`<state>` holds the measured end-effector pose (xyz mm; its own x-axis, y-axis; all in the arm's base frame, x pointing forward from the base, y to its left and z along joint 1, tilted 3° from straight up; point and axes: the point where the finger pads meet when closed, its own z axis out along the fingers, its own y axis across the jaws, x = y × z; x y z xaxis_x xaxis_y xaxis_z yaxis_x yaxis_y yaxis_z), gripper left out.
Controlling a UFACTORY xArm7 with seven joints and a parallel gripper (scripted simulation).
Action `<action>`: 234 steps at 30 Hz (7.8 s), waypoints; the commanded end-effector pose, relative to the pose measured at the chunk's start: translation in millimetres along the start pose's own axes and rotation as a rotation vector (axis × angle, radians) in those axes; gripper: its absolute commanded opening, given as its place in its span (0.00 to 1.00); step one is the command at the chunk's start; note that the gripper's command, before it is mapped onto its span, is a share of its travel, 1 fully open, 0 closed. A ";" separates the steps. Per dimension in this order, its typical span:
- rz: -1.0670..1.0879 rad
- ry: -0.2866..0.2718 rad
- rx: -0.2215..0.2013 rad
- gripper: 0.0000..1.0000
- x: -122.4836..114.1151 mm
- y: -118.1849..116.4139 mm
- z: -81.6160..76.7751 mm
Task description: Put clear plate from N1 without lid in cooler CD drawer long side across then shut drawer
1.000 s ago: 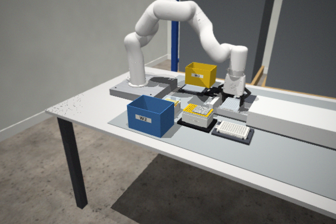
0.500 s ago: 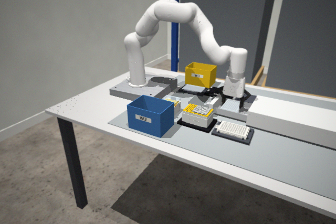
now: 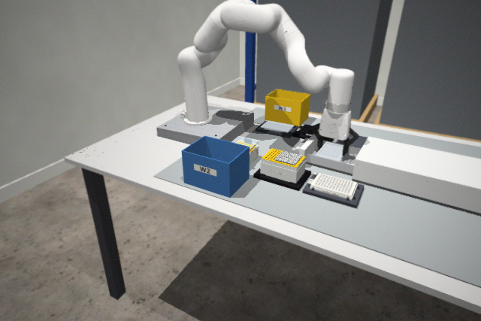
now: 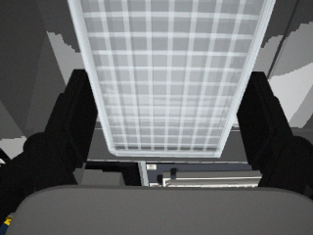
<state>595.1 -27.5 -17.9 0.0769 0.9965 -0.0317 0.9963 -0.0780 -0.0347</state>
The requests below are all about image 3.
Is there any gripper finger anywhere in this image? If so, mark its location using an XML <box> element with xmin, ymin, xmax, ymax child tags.
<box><xmin>311</xmin><ymin>123</ymin><xmax>323</xmax><ymax>150</ymax></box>
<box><xmin>342</xmin><ymin>128</ymin><xmax>359</xmax><ymax>156</ymax></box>

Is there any blue open-top bin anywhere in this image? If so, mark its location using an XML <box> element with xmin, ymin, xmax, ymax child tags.
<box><xmin>181</xmin><ymin>136</ymin><xmax>250</xmax><ymax>198</ymax></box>

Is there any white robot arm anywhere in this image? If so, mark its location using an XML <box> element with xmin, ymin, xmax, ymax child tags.
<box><xmin>177</xmin><ymin>0</ymin><xmax>355</xmax><ymax>126</ymax></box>

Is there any yellow open bin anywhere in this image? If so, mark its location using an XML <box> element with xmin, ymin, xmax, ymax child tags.
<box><xmin>265</xmin><ymin>89</ymin><xmax>310</xmax><ymax>126</ymax></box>

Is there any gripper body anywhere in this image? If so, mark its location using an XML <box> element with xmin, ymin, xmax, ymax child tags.
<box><xmin>319</xmin><ymin>108</ymin><xmax>351</xmax><ymax>141</ymax></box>

